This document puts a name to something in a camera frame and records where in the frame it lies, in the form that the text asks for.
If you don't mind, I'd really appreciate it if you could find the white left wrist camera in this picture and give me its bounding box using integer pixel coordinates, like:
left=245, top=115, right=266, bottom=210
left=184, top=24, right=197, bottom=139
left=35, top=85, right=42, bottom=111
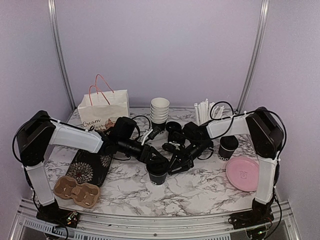
left=140, top=126, right=162, bottom=146

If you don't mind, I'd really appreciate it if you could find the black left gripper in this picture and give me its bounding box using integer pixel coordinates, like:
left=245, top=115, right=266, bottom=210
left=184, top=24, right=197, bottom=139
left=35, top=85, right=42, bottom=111
left=118, top=139, right=165, bottom=167

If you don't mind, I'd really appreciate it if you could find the right aluminium frame post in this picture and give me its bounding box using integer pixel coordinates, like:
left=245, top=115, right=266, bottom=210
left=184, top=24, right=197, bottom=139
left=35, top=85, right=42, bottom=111
left=236, top=0, right=270, bottom=113

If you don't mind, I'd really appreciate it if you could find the white paper takeout bag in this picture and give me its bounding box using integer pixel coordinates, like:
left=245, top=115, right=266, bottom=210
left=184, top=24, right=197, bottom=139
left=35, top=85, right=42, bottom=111
left=77, top=74, right=130, bottom=131

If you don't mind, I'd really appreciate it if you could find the loose black lid on table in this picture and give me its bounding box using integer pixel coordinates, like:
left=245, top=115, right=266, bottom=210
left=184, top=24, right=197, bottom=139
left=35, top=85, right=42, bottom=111
left=165, top=121, right=182, bottom=132

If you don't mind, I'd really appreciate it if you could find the left aluminium frame post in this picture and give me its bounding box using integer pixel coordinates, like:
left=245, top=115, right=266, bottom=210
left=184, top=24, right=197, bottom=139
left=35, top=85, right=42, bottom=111
left=47, top=0, right=76, bottom=111

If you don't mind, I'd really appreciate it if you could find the black coffee cup lid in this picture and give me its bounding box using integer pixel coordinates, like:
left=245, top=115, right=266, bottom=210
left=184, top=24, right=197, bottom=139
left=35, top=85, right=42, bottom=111
left=220, top=135, right=239, bottom=151

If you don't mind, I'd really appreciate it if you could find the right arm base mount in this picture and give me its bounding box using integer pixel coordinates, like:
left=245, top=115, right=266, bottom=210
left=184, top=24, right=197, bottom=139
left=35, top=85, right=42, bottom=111
left=228, top=197, right=275, bottom=230

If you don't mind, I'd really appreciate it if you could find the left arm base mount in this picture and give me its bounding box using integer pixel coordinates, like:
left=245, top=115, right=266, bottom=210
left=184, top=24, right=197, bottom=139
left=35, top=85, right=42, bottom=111
left=36, top=201, right=80, bottom=229

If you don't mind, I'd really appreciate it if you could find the stack of paper cups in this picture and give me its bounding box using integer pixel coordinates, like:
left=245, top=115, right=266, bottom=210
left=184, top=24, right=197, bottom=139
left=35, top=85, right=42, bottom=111
left=150, top=97, right=170, bottom=134

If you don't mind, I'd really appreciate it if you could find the black takeout coffee cup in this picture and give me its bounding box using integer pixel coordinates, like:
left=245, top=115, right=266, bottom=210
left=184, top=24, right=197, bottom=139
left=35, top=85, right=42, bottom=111
left=218, top=146, right=235, bottom=162
left=148, top=172, right=168, bottom=186

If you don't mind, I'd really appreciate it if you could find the pink plastic plate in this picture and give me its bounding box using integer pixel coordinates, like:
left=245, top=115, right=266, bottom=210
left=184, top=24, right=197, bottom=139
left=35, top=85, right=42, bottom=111
left=225, top=156, right=259, bottom=192

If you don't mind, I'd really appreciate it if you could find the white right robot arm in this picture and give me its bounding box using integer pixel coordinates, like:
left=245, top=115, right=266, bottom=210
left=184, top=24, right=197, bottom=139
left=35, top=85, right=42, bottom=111
left=172, top=107, right=287, bottom=224

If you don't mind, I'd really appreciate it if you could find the stack of black lids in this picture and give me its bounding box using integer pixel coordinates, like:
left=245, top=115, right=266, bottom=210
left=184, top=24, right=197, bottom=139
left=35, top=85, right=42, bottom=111
left=167, top=130, right=186, bottom=145

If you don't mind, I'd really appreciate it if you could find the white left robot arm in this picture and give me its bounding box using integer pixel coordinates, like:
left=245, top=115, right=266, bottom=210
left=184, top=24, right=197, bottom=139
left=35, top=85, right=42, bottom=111
left=11, top=110, right=169, bottom=223

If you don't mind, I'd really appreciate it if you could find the aluminium frame post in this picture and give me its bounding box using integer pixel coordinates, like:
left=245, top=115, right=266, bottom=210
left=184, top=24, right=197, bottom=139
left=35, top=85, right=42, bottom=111
left=47, top=0, right=76, bottom=111
left=236, top=0, right=270, bottom=113

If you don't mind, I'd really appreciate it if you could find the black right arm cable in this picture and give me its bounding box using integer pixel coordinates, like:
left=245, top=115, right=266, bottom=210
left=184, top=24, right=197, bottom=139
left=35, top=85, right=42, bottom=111
left=197, top=100, right=286, bottom=161

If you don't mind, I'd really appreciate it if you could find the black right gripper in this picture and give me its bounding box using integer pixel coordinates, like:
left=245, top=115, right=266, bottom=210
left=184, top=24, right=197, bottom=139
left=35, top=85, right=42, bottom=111
left=166, top=141, right=211, bottom=176

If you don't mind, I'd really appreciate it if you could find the black floral tray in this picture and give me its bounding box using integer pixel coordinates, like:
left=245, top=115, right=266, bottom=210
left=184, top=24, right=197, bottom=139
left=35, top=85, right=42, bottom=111
left=65, top=149, right=113, bottom=187

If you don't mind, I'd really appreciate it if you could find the brown cardboard cup carrier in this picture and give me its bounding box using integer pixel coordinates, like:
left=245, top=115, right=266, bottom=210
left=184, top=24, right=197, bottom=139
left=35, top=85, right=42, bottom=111
left=53, top=176, right=101, bottom=209

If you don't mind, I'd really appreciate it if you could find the aluminium table edge rail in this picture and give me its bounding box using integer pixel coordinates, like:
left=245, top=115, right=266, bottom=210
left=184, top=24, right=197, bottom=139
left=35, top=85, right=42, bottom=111
left=9, top=202, right=301, bottom=240

